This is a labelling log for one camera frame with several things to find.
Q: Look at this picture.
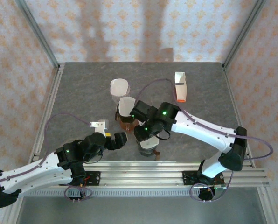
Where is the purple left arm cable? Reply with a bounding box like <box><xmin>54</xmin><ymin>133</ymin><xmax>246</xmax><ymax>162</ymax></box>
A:
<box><xmin>0</xmin><ymin>112</ymin><xmax>92</xmax><ymax>203</ymax></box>

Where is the aluminium table edge rail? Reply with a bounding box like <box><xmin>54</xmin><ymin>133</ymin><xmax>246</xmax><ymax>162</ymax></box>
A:
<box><xmin>33</xmin><ymin>64</ymin><xmax>65</xmax><ymax>164</ymax></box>
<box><xmin>222</xmin><ymin>65</ymin><xmax>256</xmax><ymax>168</ymax></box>

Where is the white paper coffee filter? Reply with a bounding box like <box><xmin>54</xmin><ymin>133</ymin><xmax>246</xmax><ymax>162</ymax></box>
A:
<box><xmin>109</xmin><ymin>78</ymin><xmax>130</xmax><ymax>97</ymax></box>
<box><xmin>118</xmin><ymin>97</ymin><xmax>137</xmax><ymax>117</ymax></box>
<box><xmin>140</xmin><ymin>137</ymin><xmax>160</xmax><ymax>149</ymax></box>

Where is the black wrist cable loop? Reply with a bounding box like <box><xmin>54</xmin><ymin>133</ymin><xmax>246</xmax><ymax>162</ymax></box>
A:
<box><xmin>157</xmin><ymin>130</ymin><xmax>171</xmax><ymax>141</ymax></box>

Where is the smoky grey glass cup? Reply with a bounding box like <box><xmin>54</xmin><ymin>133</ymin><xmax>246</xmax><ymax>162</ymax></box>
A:
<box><xmin>139</xmin><ymin>137</ymin><xmax>160</xmax><ymax>161</ymax></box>

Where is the aluminium frame post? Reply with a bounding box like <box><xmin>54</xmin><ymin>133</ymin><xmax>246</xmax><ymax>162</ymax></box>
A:
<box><xmin>222</xmin><ymin>0</ymin><xmax>268</xmax><ymax>70</ymax></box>
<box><xmin>14</xmin><ymin>0</ymin><xmax>62</xmax><ymax>70</ymax></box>

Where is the clear plastic coffee dripper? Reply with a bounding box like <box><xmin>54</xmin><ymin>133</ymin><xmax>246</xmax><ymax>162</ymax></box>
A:
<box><xmin>109</xmin><ymin>78</ymin><xmax>132</xmax><ymax>105</ymax></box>

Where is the orange coffee filter box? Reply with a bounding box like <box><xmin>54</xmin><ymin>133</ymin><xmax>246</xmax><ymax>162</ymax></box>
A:
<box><xmin>174</xmin><ymin>71</ymin><xmax>188</xmax><ymax>103</ymax></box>

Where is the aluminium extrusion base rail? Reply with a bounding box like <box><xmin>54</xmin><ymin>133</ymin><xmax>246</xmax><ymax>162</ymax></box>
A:
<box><xmin>31</xmin><ymin>161</ymin><xmax>270</xmax><ymax>187</ymax></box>

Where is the aluminium frame leg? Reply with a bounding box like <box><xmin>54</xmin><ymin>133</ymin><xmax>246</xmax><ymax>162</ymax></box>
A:
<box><xmin>2</xmin><ymin>192</ymin><xmax>29</xmax><ymax>224</ymax></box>
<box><xmin>257</xmin><ymin>186</ymin><xmax>278</xmax><ymax>224</ymax></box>

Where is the dark right wrist camera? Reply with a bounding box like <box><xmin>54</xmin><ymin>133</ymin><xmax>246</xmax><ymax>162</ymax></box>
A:
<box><xmin>134</xmin><ymin>100</ymin><xmax>152</xmax><ymax>112</ymax></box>

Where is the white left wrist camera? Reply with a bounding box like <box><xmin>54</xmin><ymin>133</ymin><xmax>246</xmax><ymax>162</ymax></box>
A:
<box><xmin>90</xmin><ymin>119</ymin><xmax>109</xmax><ymax>136</ymax></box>

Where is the grey metal shelf panel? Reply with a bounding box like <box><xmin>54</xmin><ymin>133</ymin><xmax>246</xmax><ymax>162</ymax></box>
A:
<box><xmin>15</xmin><ymin>196</ymin><xmax>268</xmax><ymax>224</ymax></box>

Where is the white slotted cable duct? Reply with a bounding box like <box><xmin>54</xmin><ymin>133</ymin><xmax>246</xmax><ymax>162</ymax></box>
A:
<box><xmin>24</xmin><ymin>189</ymin><xmax>200</xmax><ymax>197</ymax></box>

